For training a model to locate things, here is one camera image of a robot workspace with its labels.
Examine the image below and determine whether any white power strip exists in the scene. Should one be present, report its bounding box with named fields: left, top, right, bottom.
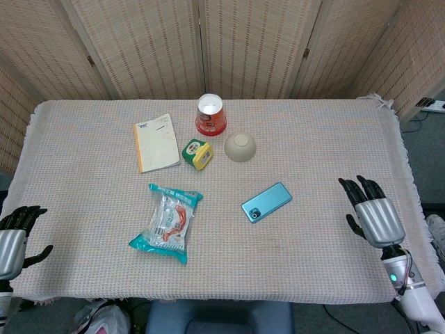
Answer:
left=418, top=98, right=445, bottom=113

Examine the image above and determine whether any black and blue smartphone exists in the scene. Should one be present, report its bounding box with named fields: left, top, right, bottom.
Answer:
left=241, top=182, right=293, bottom=225

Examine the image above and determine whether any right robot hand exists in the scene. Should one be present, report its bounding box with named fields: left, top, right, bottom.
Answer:
left=338, top=175, right=407, bottom=248

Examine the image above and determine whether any woven folding screen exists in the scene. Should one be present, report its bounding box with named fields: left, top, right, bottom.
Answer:
left=0, top=0, right=445, bottom=175

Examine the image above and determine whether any beige woven tablecloth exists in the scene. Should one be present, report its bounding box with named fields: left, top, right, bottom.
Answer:
left=0, top=93, right=441, bottom=305

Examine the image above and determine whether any beige bowl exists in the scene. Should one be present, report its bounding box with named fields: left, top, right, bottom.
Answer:
left=224, top=132, right=257, bottom=163

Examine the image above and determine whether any blue padded seat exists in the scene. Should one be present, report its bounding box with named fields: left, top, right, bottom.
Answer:
left=145, top=299, right=295, bottom=334

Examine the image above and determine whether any red instant noodle cup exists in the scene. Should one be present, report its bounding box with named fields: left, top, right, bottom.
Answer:
left=195, top=93, right=229, bottom=137

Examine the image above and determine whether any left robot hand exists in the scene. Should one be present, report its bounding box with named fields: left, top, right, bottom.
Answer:
left=0, top=205, right=54, bottom=281

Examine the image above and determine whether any teal clear snack bag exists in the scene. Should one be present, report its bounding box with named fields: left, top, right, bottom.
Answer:
left=128, top=183, right=204, bottom=266

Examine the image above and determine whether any white plastic bag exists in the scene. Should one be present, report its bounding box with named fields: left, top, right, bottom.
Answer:
left=71, top=301, right=131, bottom=334

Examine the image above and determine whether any white notebook with orange spine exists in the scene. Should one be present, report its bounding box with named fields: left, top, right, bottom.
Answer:
left=133, top=113, right=181, bottom=174

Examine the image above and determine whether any green and yellow box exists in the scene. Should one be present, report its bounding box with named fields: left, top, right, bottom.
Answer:
left=181, top=138, right=214, bottom=172

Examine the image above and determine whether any white shoe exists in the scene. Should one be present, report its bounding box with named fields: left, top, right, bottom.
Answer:
left=426, top=214, right=445, bottom=250

